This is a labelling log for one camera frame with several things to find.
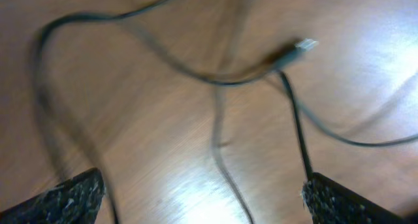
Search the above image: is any black USB-A cable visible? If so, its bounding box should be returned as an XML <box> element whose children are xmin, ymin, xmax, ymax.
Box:
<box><xmin>31</xmin><ymin>0</ymin><xmax>319</xmax><ymax>224</ymax></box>

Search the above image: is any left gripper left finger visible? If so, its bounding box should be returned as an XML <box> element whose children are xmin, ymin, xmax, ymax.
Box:
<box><xmin>1</xmin><ymin>168</ymin><xmax>105</xmax><ymax>224</ymax></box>

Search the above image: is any thin black micro-USB cable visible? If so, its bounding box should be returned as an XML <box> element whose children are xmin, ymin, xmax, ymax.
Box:
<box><xmin>210</xmin><ymin>70</ymin><xmax>418</xmax><ymax>224</ymax></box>

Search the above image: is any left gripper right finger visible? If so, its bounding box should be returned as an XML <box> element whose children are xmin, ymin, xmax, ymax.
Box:
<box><xmin>302</xmin><ymin>172</ymin><xmax>407</xmax><ymax>224</ymax></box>

